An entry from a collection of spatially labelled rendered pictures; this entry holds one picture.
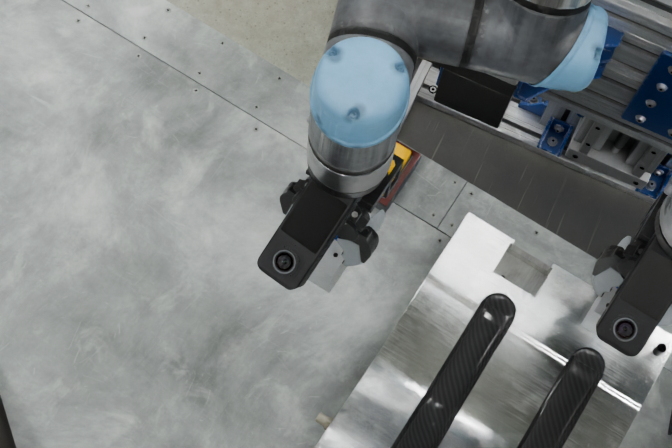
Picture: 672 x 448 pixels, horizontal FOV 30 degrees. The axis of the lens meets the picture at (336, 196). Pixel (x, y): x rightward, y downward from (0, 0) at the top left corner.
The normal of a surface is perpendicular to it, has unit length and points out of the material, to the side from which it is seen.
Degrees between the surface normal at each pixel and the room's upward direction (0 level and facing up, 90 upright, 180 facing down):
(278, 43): 0
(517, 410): 3
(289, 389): 0
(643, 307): 27
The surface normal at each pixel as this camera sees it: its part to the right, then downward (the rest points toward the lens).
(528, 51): -0.22, 0.59
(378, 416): 0.30, -0.68
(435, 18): -0.07, 0.19
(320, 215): -0.23, 0.02
